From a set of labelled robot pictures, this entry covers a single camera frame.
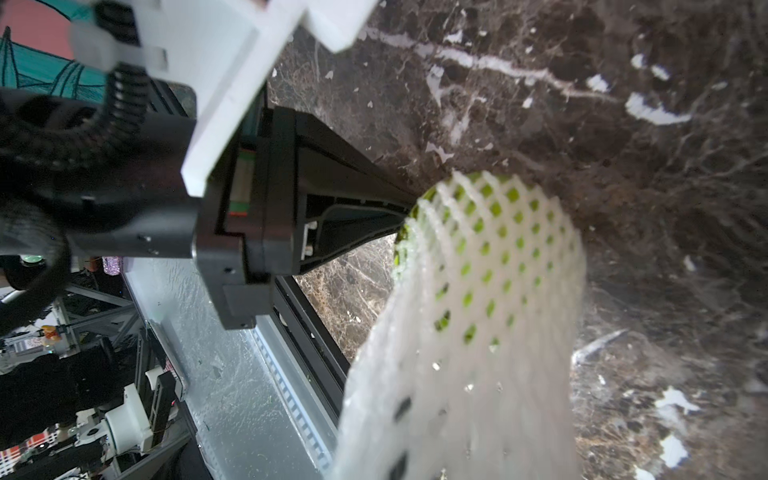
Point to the white foam net sleeve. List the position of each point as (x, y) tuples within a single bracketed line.
[(466, 372)]

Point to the green custard apple front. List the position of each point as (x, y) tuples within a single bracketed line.
[(483, 258)]

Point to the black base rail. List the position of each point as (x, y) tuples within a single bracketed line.
[(307, 367)]

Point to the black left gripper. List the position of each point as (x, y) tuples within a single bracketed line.
[(248, 230)]

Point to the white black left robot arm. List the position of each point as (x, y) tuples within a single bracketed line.
[(133, 206)]

